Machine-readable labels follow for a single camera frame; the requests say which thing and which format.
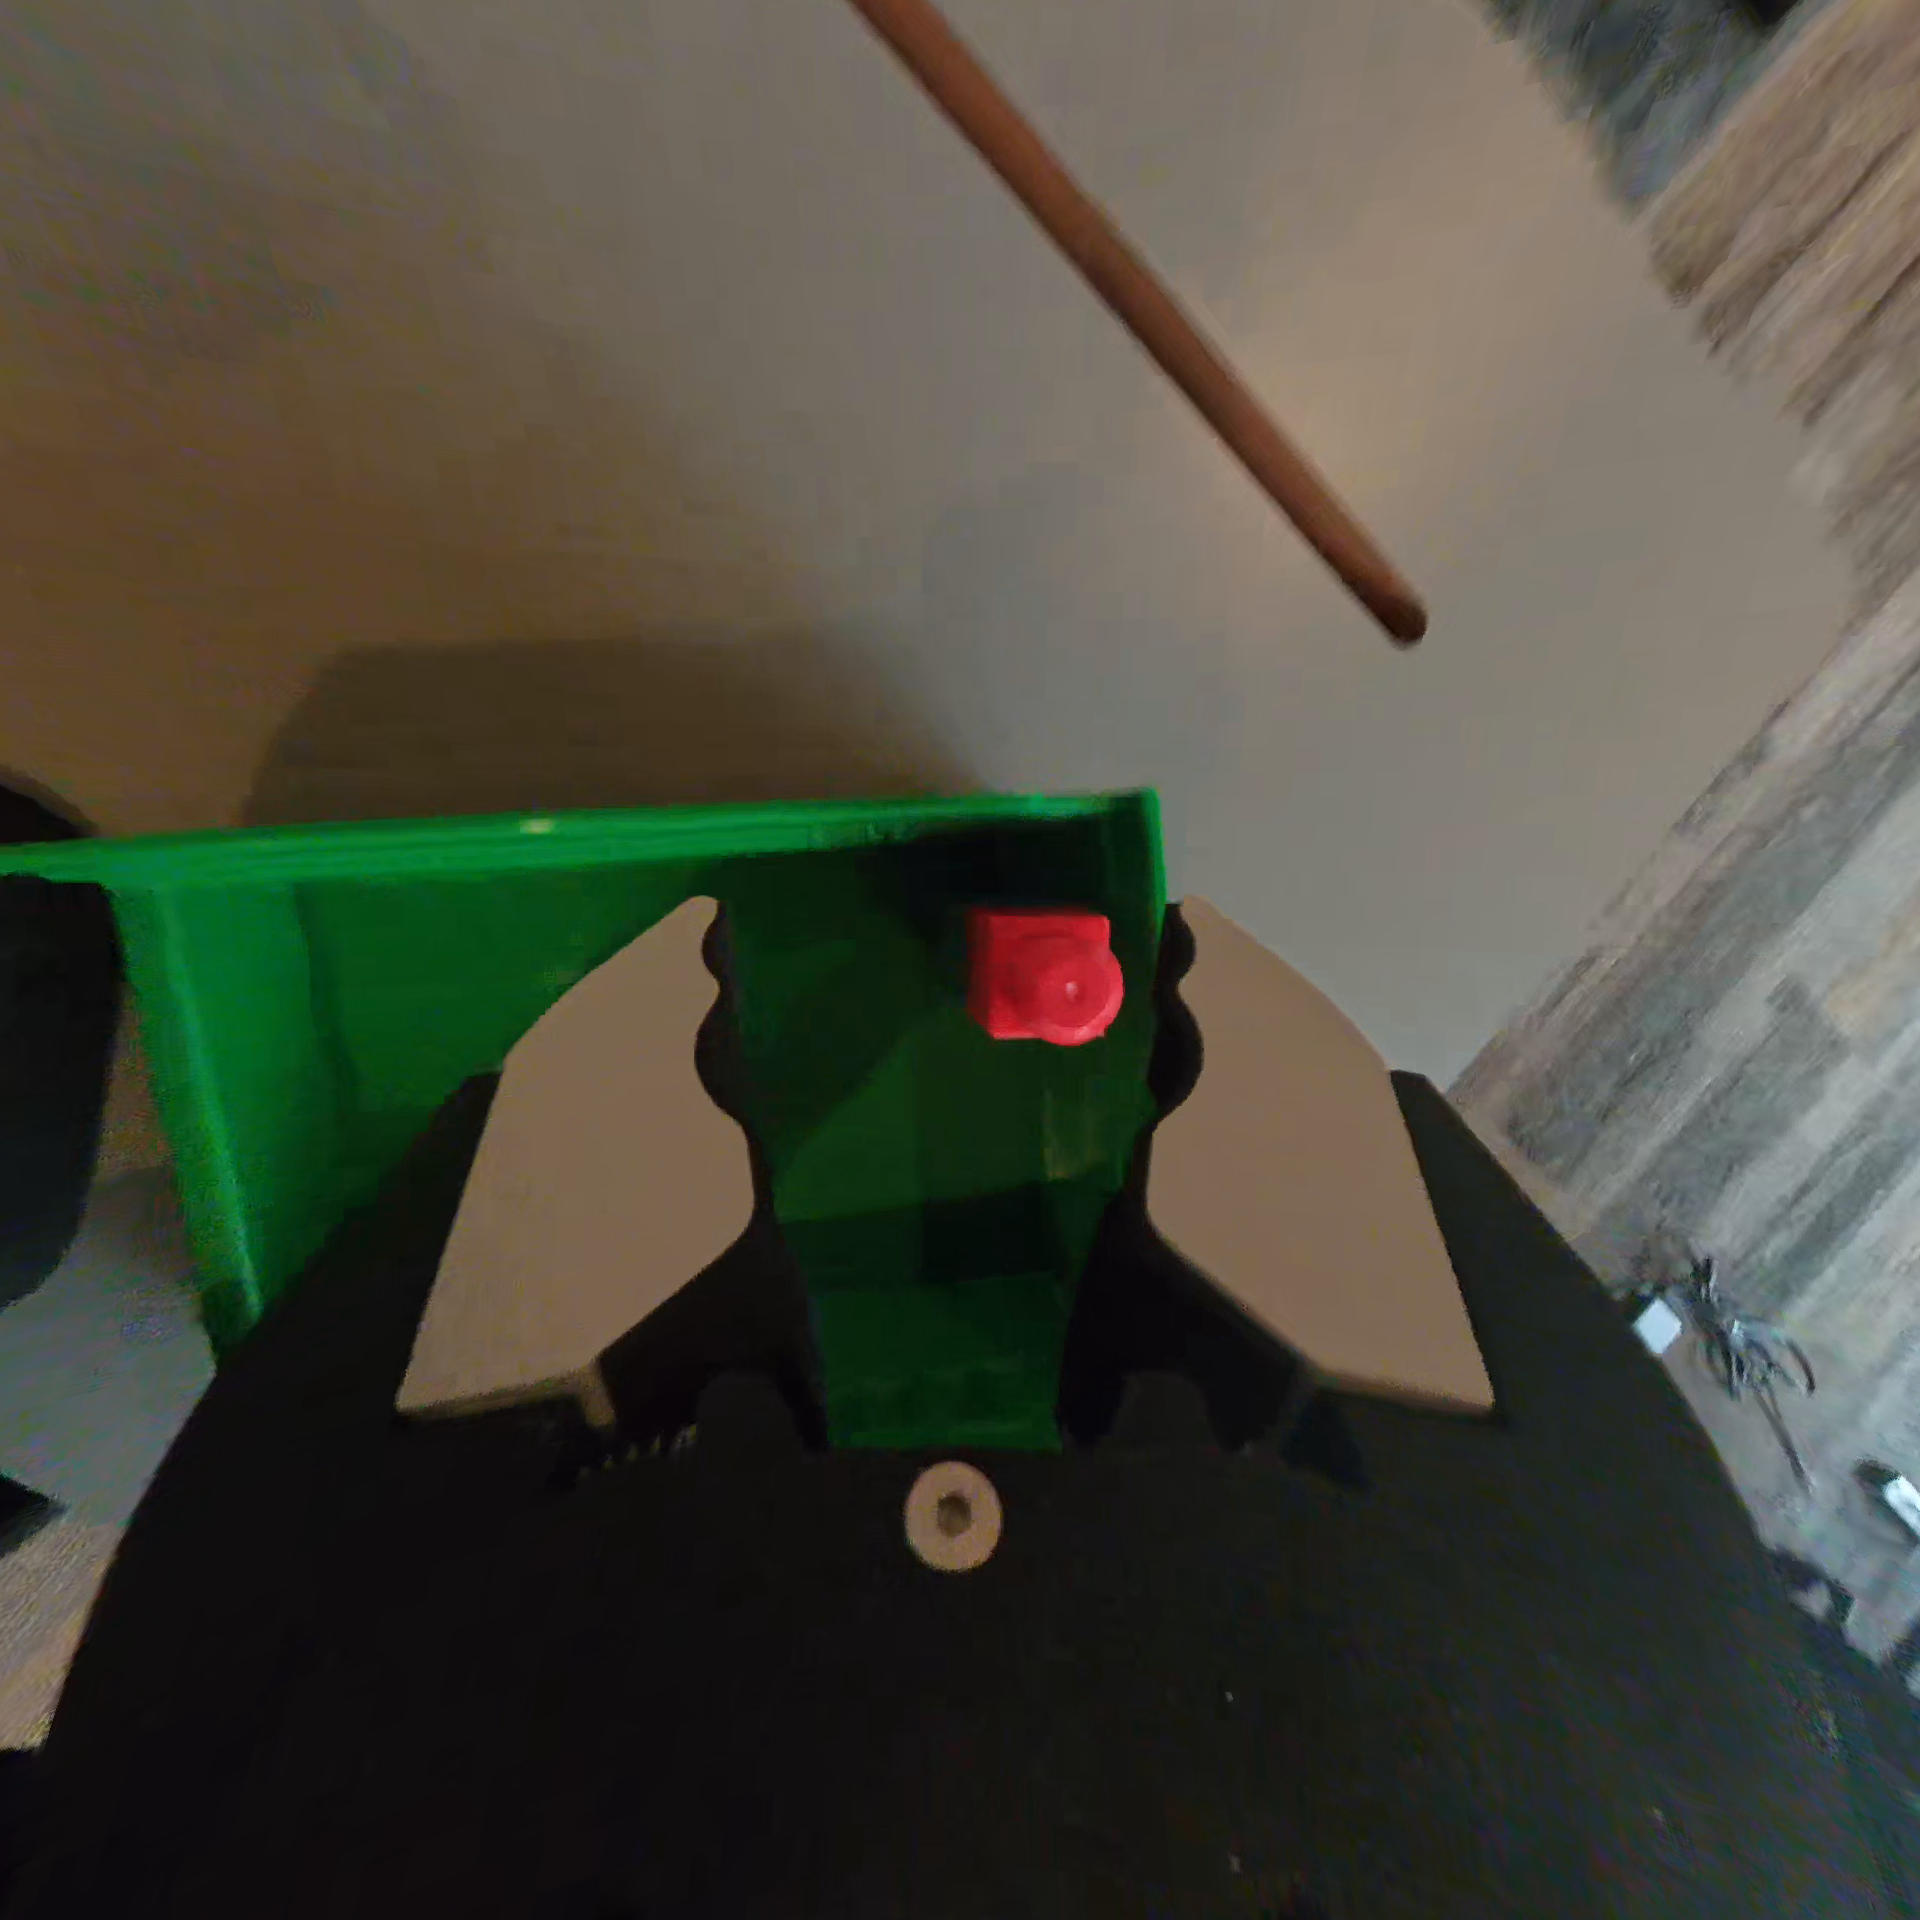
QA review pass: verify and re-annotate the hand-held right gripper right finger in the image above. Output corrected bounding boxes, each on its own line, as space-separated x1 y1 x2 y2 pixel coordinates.
1142 897 1502 1419

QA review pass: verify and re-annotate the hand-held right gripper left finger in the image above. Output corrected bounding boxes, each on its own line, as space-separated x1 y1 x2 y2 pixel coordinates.
393 897 758 1427

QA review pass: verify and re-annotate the green plastic bin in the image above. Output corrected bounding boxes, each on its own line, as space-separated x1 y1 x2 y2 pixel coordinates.
0 786 1169 1454

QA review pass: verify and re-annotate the red mega block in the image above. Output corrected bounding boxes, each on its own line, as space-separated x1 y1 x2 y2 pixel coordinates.
965 908 1124 1047

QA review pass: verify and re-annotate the black mesh chair back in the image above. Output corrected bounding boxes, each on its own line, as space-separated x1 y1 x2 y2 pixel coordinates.
0 774 126 1311

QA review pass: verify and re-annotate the black cable bundle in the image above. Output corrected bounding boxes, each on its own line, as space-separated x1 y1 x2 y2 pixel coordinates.
1670 1254 1820 1490

